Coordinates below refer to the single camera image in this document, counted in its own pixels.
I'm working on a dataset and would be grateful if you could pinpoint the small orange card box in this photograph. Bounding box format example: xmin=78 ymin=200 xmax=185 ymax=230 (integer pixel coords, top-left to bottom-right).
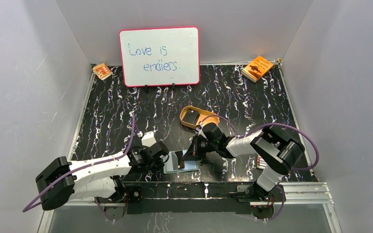
xmin=92 ymin=63 xmax=113 ymax=80

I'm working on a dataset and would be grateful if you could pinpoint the marker pen box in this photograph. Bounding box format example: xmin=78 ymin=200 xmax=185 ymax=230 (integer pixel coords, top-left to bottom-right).
xmin=256 ymin=155 xmax=267 ymax=170

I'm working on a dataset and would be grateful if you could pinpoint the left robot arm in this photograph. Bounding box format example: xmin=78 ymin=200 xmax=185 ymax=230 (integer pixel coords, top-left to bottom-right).
xmin=35 ymin=142 xmax=169 ymax=211

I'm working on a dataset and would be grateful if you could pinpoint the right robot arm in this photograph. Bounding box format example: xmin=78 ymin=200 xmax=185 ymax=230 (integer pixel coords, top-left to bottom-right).
xmin=184 ymin=123 xmax=305 ymax=201

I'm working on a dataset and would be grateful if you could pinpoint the orange book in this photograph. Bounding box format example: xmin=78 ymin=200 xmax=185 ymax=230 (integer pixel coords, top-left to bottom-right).
xmin=241 ymin=56 xmax=274 ymax=83

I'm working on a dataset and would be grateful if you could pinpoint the black credit card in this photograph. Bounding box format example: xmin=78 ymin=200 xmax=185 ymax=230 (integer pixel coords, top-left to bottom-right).
xmin=175 ymin=150 xmax=185 ymax=169

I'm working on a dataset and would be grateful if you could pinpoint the card inside tray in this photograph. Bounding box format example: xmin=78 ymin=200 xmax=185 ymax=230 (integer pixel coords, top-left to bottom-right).
xmin=183 ymin=109 xmax=200 ymax=125

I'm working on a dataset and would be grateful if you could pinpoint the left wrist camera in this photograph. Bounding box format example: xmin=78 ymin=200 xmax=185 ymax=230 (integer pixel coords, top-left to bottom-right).
xmin=137 ymin=131 xmax=156 ymax=147

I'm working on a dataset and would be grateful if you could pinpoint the aluminium frame rail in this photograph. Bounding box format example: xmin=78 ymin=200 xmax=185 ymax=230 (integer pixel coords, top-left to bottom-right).
xmin=45 ymin=183 xmax=334 ymax=207

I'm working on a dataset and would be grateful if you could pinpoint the pink framed whiteboard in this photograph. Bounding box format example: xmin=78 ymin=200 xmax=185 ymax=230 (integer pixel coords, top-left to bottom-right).
xmin=119 ymin=26 xmax=201 ymax=87

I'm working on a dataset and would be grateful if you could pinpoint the mint green card holder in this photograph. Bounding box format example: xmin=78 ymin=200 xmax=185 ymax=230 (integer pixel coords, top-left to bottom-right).
xmin=163 ymin=150 xmax=200 ymax=174

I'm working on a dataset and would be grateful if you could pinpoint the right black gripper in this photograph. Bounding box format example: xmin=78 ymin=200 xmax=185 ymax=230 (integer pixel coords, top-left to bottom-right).
xmin=182 ymin=134 xmax=218 ymax=160

